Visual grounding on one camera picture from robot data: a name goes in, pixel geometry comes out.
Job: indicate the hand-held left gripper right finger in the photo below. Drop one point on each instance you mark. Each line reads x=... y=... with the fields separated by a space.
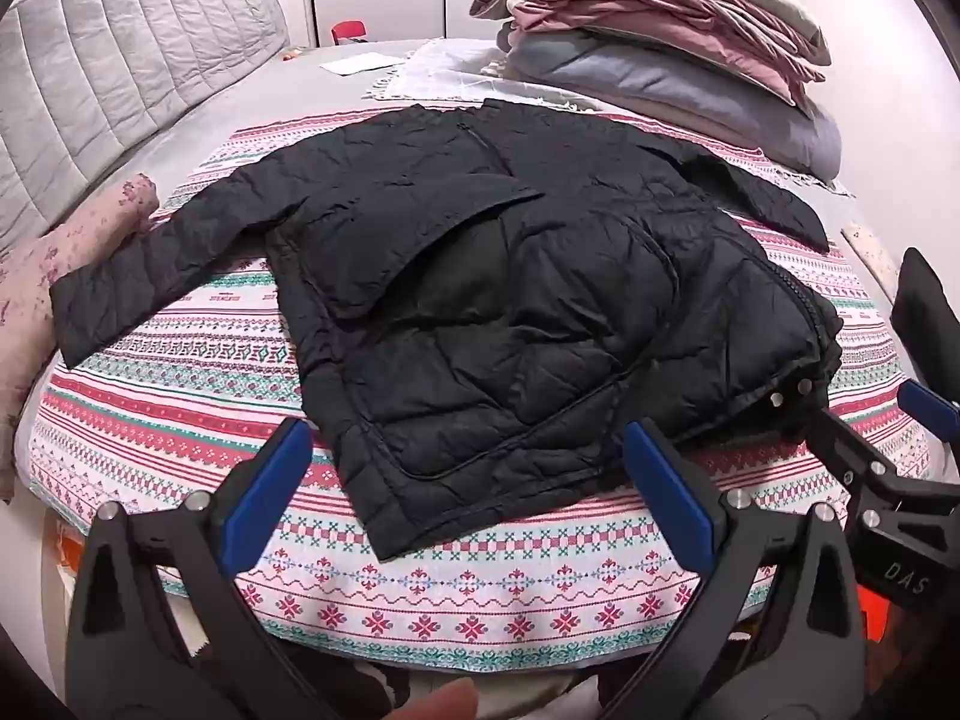
x=667 y=491

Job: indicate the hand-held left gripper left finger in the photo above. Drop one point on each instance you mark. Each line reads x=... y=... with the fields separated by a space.
x=266 y=484

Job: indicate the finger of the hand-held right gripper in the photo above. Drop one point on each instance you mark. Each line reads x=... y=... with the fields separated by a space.
x=840 y=446
x=922 y=401

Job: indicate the black quilted jacket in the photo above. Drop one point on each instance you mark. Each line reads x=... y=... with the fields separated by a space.
x=487 y=300

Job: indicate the person's left hand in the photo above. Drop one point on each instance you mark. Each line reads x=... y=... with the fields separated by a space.
x=439 y=701

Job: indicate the red green patterned blanket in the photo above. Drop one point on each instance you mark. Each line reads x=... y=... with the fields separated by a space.
x=450 y=600

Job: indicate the pink floral pillow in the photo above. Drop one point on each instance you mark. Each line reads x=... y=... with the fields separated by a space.
x=45 y=277

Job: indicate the grey bed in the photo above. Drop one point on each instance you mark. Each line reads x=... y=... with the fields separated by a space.
x=262 y=105

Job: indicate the grey folded duvet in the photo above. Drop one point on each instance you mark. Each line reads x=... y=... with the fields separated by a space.
x=637 y=79

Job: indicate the white paper sheet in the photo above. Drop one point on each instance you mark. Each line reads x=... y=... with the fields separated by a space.
x=360 y=64

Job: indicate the white fringed cloth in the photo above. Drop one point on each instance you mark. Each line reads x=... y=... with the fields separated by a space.
x=442 y=75

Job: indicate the pink folded sheet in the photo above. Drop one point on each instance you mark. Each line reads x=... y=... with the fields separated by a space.
x=675 y=30

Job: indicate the grey quilted headboard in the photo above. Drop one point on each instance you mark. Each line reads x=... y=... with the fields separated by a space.
x=112 y=52

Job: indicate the red plastic object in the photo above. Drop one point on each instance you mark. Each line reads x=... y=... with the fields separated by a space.
x=349 y=31

